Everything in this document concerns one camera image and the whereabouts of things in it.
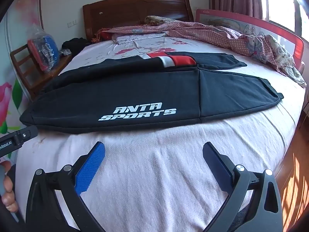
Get plastic bag of clothes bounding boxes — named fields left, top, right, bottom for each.
left=27, top=28, right=60, bottom=72

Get person's left hand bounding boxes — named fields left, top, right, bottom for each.
left=0, top=161, right=19, bottom=213

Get red checked quilt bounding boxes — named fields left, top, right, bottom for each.
left=92, top=16, right=307, bottom=89

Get wooden chair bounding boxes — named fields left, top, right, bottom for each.
left=10, top=44, right=73, bottom=99

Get black pants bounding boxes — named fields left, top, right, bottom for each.
left=19, top=51, right=284, bottom=134

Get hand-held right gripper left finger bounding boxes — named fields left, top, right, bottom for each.
left=25, top=141, right=105, bottom=232

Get dark clothes pile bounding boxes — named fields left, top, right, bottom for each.
left=61, top=37, right=93, bottom=52

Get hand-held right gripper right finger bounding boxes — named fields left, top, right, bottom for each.
left=202, top=142, right=283, bottom=232

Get bed with floral sheet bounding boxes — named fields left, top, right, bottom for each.
left=14, top=32, right=307, bottom=232

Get red pillow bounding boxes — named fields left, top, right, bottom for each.
left=93, top=28, right=116, bottom=44

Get floral wardrobe door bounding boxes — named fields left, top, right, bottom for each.
left=0, top=0, right=45, bottom=136

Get red bed guard rail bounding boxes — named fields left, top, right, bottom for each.
left=195, top=8, right=304, bottom=74

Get wooden headboard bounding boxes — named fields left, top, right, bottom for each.
left=83, top=0, right=194, bottom=45

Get window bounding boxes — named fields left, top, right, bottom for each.
left=263, top=0, right=309, bottom=44

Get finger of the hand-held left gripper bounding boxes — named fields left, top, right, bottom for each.
left=14, top=125, right=39, bottom=146

